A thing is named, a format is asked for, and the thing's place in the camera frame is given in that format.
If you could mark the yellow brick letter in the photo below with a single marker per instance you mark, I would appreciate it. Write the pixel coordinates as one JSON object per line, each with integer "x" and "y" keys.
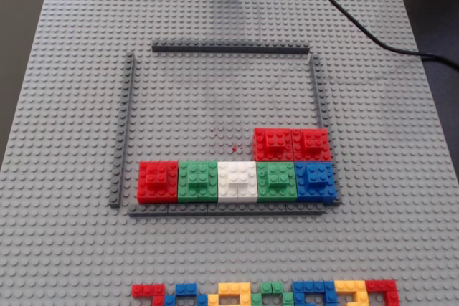
{"x": 233, "y": 289}
{"x": 351, "y": 286}

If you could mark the grey studded baseplate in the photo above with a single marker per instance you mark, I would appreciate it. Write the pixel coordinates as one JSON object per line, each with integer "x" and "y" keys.
{"x": 71, "y": 105}

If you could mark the blue brick letter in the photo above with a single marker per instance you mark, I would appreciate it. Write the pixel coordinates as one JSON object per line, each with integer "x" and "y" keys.
{"x": 312, "y": 287}
{"x": 184, "y": 290}

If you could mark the blue brick cube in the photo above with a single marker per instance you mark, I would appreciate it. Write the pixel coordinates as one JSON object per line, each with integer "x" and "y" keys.
{"x": 315, "y": 182}

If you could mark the red brick cube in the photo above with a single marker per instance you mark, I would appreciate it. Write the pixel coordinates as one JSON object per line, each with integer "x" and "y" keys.
{"x": 274, "y": 144}
{"x": 311, "y": 144}
{"x": 157, "y": 182}

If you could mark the green brick letter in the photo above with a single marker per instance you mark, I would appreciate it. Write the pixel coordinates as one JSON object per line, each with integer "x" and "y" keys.
{"x": 272, "y": 288}

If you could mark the red brick letter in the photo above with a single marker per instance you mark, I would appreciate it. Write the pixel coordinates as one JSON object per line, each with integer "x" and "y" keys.
{"x": 383, "y": 285}
{"x": 143, "y": 291}

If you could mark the white brick cube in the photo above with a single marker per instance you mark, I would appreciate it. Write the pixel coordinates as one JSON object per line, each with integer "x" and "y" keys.
{"x": 237, "y": 182}

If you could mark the dark grey border strip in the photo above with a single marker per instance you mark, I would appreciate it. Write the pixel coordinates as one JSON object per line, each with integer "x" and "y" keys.
{"x": 229, "y": 48}
{"x": 321, "y": 98}
{"x": 222, "y": 210}
{"x": 123, "y": 123}

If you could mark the green brick cube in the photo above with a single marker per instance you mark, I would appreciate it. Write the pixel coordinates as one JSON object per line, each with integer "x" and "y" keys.
{"x": 277, "y": 182}
{"x": 198, "y": 182}

